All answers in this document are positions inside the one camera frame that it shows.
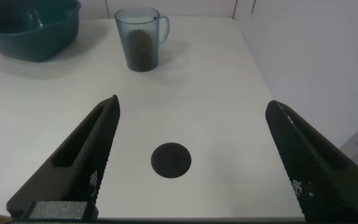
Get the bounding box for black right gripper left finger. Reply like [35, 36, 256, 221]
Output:
[6, 95, 121, 218]

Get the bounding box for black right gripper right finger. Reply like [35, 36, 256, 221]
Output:
[265, 100, 358, 223]

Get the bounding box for coffee beans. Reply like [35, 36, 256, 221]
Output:
[126, 29, 157, 72]

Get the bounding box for clear blue ribbed cup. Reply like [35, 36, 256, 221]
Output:
[114, 7, 171, 73]

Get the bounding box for black round table disc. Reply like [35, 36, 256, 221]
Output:
[150, 142, 193, 179]

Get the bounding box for teal plastic basin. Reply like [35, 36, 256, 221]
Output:
[0, 0, 81, 62]

